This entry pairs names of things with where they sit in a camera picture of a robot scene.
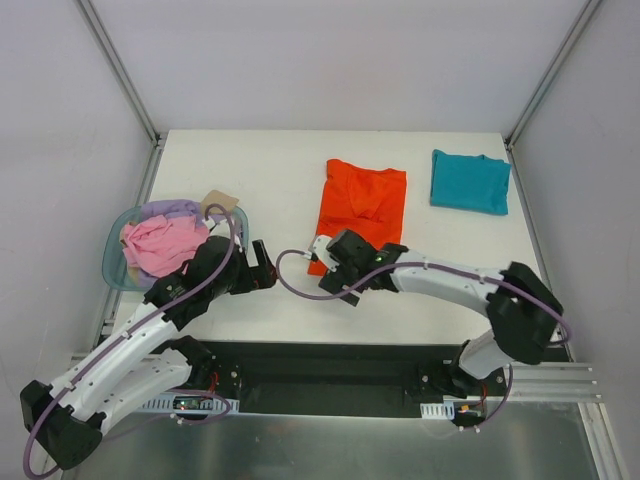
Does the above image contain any orange t shirt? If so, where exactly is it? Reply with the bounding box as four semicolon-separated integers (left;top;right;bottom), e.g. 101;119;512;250
315;159;407;249

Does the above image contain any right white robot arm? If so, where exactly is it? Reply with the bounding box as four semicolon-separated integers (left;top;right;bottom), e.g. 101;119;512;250
311;230;563;398

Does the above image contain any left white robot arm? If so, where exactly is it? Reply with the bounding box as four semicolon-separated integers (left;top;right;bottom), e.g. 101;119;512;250
20;235;277;470

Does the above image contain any beige t shirt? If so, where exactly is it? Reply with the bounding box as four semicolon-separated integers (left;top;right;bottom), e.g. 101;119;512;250
200;190;239;215

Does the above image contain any pink t shirt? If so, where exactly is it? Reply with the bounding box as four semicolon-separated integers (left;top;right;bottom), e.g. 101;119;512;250
119;215;209;278

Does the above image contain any lavender t shirt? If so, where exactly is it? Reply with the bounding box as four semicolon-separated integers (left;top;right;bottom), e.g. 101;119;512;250
138;199;244;230

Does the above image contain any translucent blue basket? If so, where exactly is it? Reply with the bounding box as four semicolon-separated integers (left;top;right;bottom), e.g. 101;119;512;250
102;202;251;292

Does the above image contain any folded teal t shirt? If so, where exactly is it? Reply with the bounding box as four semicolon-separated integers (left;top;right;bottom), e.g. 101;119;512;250
429;150;511;216

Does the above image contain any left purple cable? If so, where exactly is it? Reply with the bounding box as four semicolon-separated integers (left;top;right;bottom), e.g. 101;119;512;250
22;202;246;476

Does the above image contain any purple cable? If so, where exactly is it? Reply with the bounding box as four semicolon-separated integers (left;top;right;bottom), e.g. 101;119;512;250
275;248;574;434
22;202;246;476

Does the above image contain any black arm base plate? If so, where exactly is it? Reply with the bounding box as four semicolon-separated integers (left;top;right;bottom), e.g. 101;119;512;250
152;335;506;420

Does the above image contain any left white cable duct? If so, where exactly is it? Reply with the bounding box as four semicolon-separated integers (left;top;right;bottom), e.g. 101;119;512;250
137;392;239;416

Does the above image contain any white cable duct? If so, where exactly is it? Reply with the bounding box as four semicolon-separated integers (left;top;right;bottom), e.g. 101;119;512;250
137;392;239;416
420;401;455;421

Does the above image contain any right white cable duct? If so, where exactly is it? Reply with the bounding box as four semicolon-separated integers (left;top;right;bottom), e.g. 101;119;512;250
420;401;455;421

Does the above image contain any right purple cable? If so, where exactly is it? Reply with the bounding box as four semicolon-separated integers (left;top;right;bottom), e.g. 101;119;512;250
275;248;574;434

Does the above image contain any aluminium front rail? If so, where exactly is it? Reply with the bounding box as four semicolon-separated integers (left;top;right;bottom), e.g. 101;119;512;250
509;362;604;404

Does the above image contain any left aluminium frame post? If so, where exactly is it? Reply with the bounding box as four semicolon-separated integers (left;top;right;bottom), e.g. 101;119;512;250
74;0;162;146

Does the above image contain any aluminium frame post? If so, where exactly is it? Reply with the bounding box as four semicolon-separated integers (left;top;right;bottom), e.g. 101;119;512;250
504;0;604;152
74;0;162;146

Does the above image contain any right aluminium frame post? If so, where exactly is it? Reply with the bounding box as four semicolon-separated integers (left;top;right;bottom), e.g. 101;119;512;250
504;0;604;152

